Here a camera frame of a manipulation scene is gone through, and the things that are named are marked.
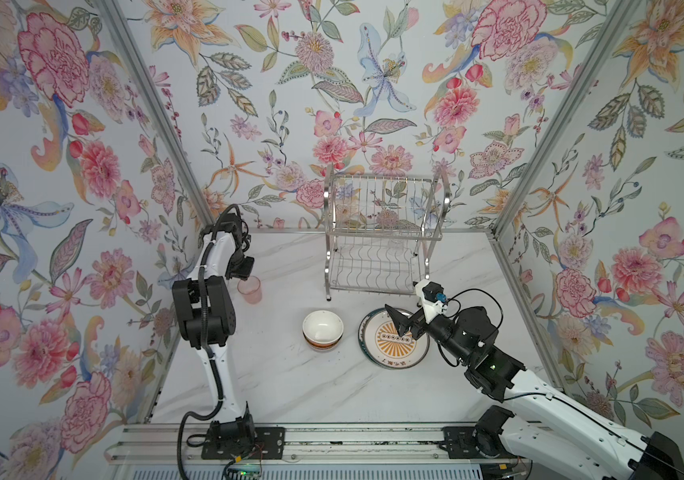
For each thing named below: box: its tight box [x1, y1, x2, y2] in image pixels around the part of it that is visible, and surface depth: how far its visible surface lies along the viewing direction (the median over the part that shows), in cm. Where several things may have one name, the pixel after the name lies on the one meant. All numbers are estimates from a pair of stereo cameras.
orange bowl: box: [302, 310, 344, 350], surface depth 89 cm
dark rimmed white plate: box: [358, 312, 371, 361], surface depth 91 cm
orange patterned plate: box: [358, 308, 430, 370], surface depth 90 cm
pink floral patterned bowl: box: [303, 332, 343, 351], surface depth 84 cm
